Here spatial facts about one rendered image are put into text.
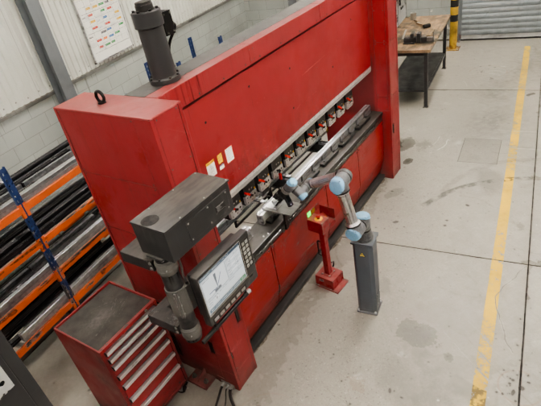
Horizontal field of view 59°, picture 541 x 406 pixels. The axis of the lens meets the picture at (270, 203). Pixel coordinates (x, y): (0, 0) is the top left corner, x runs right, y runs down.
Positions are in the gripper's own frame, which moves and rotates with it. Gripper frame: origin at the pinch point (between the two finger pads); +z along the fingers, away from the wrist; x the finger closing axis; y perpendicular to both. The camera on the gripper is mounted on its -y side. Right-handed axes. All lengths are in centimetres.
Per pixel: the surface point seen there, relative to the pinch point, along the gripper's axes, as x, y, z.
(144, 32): 67, 115, -113
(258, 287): 49, -36, 33
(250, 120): 3, 55, -54
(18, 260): 148, 121, 99
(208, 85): 39, 79, -88
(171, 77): 61, 92, -95
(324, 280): -19, -76, 55
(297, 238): -14.9, -31.2, 32.6
